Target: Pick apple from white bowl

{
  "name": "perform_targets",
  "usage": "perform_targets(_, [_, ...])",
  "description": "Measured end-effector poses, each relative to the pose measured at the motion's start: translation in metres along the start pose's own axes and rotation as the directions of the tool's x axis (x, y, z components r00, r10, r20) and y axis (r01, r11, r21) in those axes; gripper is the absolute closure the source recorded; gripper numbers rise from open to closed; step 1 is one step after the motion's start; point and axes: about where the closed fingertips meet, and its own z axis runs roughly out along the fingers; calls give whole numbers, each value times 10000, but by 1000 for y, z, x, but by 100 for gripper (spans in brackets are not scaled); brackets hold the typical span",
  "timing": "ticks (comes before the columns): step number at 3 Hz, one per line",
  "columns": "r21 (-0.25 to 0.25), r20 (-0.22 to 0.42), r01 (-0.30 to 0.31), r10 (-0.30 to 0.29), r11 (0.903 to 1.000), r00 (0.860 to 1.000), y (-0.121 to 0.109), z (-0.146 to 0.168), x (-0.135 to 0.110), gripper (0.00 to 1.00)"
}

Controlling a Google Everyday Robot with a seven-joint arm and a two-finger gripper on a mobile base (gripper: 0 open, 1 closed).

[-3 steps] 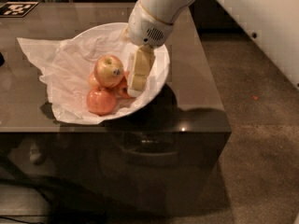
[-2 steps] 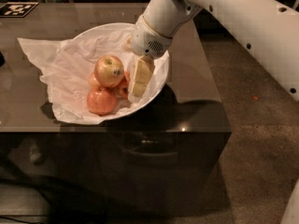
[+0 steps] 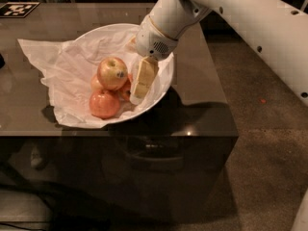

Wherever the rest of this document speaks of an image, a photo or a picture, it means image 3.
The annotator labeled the hidden back red apple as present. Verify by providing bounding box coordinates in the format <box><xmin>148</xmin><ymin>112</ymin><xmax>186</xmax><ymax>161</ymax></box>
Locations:
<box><xmin>90</xmin><ymin>75</ymin><xmax>103</xmax><ymax>91</ymax></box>

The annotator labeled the top yellow-red apple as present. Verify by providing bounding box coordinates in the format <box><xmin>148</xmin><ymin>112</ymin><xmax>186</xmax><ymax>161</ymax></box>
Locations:
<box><xmin>96</xmin><ymin>57</ymin><xmax>128</xmax><ymax>90</ymax></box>

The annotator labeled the dark object at left edge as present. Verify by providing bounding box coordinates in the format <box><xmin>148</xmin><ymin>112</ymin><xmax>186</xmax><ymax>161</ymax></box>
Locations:
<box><xmin>0</xmin><ymin>54</ymin><xmax>5</xmax><ymax>68</ymax></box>

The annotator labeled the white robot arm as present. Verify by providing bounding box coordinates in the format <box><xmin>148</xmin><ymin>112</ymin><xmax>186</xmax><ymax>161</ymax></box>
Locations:
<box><xmin>134</xmin><ymin>0</ymin><xmax>308</xmax><ymax>105</ymax></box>

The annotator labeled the right red apple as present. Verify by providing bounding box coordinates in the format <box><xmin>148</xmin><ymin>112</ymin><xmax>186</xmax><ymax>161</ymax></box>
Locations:
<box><xmin>117</xmin><ymin>74</ymin><xmax>132</xmax><ymax>101</ymax></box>

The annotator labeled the black white fiducial marker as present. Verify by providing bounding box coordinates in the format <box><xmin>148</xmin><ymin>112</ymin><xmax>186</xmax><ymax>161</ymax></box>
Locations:
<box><xmin>0</xmin><ymin>2</ymin><xmax>39</xmax><ymax>18</ymax></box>

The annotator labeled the white crumpled paper sheet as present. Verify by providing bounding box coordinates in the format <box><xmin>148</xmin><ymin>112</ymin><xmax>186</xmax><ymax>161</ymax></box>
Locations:
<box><xmin>19</xmin><ymin>24</ymin><xmax>162</xmax><ymax>128</ymax></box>

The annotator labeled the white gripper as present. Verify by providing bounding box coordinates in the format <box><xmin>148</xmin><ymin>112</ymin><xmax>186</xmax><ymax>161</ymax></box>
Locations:
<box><xmin>127</xmin><ymin>15</ymin><xmax>178</xmax><ymax>105</ymax></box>

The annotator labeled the front red apple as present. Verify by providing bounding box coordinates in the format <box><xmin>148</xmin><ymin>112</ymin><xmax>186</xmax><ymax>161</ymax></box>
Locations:
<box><xmin>89</xmin><ymin>90</ymin><xmax>120</xmax><ymax>119</ymax></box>

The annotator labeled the white bowl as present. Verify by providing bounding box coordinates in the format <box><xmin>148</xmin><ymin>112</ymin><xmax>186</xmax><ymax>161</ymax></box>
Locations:
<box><xmin>72</xmin><ymin>24</ymin><xmax>174</xmax><ymax>129</ymax></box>

